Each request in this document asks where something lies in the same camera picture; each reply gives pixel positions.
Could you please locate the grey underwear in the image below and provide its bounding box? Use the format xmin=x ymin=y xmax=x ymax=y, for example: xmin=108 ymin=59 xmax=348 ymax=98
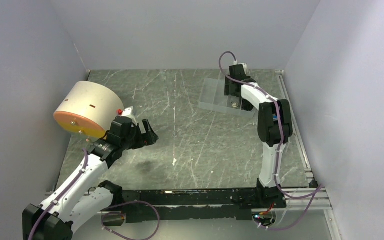
xmin=227 ymin=95 xmax=242 ymax=109

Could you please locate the black striped underwear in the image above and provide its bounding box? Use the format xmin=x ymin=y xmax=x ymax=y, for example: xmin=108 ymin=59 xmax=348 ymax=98
xmin=241 ymin=100 xmax=254 ymax=112

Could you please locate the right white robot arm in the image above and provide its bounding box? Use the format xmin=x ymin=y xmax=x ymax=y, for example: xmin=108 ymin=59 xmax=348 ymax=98
xmin=224 ymin=64 xmax=294 ymax=188

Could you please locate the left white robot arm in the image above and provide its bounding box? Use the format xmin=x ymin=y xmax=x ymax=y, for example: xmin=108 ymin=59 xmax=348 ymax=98
xmin=22 ymin=116 xmax=159 ymax=240

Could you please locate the clear plastic organizer box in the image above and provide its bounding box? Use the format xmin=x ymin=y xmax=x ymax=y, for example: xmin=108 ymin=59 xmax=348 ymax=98
xmin=198 ymin=78 xmax=256 ymax=118

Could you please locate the cream cylindrical drum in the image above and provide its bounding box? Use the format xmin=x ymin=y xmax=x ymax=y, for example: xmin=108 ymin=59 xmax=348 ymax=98
xmin=53 ymin=81 xmax=125 ymax=139

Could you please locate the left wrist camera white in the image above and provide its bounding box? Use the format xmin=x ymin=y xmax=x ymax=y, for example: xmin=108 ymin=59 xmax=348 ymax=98
xmin=117 ymin=106 xmax=138 ymax=126

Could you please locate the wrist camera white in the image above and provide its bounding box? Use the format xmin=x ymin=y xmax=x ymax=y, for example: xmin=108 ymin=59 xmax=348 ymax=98
xmin=234 ymin=61 xmax=248 ymax=73
xmin=117 ymin=106 xmax=138 ymax=126

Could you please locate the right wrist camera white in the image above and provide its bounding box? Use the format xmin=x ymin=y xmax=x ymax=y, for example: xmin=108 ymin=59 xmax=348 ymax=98
xmin=234 ymin=61 xmax=248 ymax=73

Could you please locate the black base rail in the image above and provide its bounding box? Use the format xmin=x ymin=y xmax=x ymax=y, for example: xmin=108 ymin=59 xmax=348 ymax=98
xmin=104 ymin=187 xmax=287 ymax=223

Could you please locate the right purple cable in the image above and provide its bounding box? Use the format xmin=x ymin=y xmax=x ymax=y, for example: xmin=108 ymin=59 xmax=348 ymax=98
xmin=218 ymin=51 xmax=324 ymax=232

